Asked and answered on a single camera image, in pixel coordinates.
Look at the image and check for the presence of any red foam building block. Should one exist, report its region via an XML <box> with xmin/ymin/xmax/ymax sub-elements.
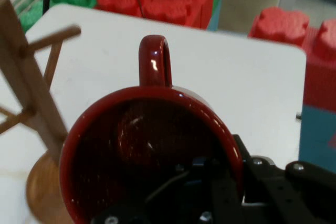
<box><xmin>247</xmin><ymin>5</ymin><xmax>336</xmax><ymax>115</ymax></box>
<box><xmin>93</xmin><ymin>0</ymin><xmax>216</xmax><ymax>30</ymax></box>

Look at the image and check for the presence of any wooden mug tree stand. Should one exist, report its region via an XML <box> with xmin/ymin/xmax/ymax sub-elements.
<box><xmin>0</xmin><ymin>0</ymin><xmax>82</xmax><ymax>224</ymax></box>

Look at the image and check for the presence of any red ceramic mug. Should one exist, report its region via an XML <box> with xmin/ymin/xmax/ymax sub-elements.
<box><xmin>58</xmin><ymin>34</ymin><xmax>244</xmax><ymax>224</ymax></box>

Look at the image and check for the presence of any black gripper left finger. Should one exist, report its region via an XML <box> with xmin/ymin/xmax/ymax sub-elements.
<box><xmin>90</xmin><ymin>155</ymin><xmax>244</xmax><ymax>224</ymax></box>

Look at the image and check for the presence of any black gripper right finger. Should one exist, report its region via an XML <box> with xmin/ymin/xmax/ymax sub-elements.
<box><xmin>232</xmin><ymin>134</ymin><xmax>336</xmax><ymax>224</ymax></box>

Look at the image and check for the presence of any teal foam block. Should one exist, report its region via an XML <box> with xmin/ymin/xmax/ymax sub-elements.
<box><xmin>298</xmin><ymin>104</ymin><xmax>336</xmax><ymax>173</ymax></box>
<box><xmin>206</xmin><ymin>0</ymin><xmax>224</xmax><ymax>31</ymax></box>

